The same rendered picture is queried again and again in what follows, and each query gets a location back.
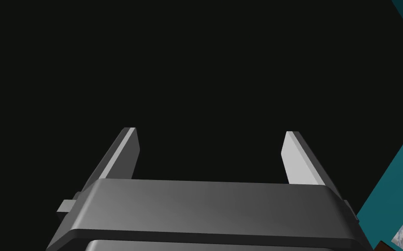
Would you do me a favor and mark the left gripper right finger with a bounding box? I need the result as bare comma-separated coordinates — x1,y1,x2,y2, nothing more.
281,131,342,200

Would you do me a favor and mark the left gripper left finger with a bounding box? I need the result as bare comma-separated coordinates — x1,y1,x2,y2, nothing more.
81,127,141,192

